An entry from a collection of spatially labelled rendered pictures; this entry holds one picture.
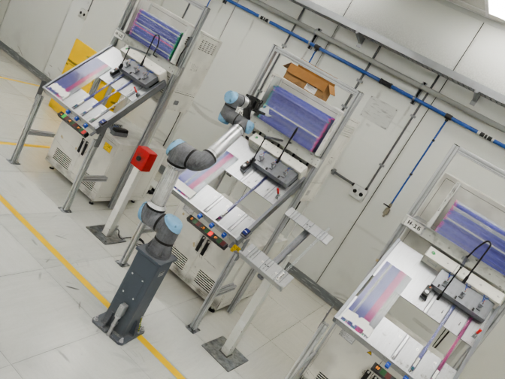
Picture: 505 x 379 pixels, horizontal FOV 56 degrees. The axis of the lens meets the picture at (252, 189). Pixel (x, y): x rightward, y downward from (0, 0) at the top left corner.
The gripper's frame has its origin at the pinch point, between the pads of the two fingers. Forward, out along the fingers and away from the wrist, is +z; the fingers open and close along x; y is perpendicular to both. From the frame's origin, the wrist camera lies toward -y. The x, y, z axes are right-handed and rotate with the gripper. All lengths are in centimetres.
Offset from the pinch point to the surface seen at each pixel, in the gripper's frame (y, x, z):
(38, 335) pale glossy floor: -148, -7, -102
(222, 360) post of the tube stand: -152, -53, 3
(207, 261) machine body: -117, 8, 25
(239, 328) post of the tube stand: -130, -50, 9
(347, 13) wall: 109, 94, 177
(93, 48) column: -34, 328, 78
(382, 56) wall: 85, 43, 187
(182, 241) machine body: -116, 34, 20
